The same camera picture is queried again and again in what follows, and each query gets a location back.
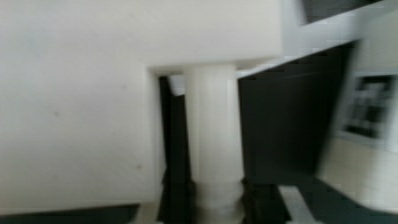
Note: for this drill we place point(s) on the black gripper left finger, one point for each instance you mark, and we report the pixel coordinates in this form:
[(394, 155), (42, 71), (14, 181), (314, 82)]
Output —
[(177, 203)]

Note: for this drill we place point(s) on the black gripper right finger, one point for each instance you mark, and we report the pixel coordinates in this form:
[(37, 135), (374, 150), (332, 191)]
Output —
[(264, 205)]

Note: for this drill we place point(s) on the white threaded chair leg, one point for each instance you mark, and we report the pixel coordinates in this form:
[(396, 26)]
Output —
[(360, 162)]

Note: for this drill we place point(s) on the white chair seat with pegs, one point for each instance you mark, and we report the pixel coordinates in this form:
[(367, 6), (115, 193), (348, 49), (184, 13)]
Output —
[(122, 65)]

